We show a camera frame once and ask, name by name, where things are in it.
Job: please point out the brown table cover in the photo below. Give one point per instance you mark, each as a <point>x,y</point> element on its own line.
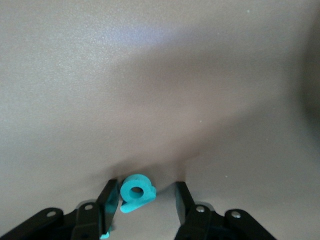
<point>150,87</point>

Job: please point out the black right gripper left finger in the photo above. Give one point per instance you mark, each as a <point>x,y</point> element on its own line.
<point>87,220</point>

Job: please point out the teal letter b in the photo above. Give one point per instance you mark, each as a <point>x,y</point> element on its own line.
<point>127,195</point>

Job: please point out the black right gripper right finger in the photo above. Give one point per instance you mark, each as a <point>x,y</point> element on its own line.
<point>197,220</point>

